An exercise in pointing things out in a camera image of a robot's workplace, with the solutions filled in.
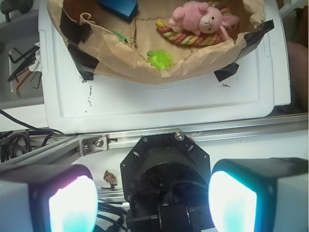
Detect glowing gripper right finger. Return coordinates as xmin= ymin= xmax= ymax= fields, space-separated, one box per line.
xmin=208 ymin=158 xmax=309 ymax=232

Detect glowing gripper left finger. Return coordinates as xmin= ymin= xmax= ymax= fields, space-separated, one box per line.
xmin=0 ymin=164 xmax=98 ymax=232

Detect blue block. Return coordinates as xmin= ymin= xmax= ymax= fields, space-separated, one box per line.
xmin=98 ymin=0 xmax=139 ymax=21

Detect green block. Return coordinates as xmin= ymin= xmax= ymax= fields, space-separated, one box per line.
xmin=112 ymin=31 xmax=128 ymax=43

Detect black hex keys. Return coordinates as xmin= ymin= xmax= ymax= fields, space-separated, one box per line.
xmin=7 ymin=44 xmax=40 ymax=97

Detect lime green fuzzy toy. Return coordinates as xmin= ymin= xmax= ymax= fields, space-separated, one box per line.
xmin=146 ymin=49 xmax=174 ymax=70

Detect pink plush bunny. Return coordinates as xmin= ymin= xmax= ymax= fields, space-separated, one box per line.
xmin=169 ymin=0 xmax=239 ymax=41

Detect aluminium frame rail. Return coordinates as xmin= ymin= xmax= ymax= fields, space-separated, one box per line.
xmin=7 ymin=113 xmax=309 ymax=165

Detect black cables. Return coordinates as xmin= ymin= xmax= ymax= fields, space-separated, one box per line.
xmin=0 ymin=109 xmax=80 ymax=163

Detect multicolour rope toy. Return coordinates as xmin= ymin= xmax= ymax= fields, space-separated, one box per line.
xmin=155 ymin=1 xmax=237 ymax=47

